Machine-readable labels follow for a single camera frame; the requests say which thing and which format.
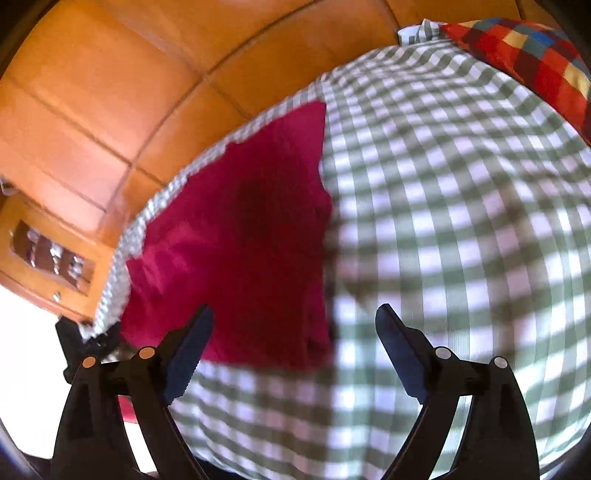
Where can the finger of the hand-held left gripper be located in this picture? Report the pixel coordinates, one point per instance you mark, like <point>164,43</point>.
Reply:
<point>74,342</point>

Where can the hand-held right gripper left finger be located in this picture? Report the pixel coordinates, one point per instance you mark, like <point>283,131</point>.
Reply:
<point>187,364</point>

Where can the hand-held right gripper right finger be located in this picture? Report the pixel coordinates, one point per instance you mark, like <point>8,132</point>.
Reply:
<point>401,355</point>

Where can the magenta small garment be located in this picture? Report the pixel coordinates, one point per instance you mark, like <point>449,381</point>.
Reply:
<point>240,230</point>

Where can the red cloth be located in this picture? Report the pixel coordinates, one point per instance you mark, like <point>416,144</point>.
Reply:
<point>128,410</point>

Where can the wooden shelf unit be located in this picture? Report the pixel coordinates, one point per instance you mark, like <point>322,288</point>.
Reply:
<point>27,281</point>

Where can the group of small bottles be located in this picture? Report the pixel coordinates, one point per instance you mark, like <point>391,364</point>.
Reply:
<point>55,258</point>

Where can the green checked bedsheet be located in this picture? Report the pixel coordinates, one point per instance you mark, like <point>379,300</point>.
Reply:
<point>438,207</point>

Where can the wooden wardrobe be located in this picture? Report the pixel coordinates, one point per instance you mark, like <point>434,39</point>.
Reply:
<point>115,92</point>

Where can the multicoloured checked pillow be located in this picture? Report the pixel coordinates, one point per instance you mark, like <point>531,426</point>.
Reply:
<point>531,60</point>

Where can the white checked pillowcase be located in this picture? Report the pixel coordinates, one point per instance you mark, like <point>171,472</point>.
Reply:
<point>415,32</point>

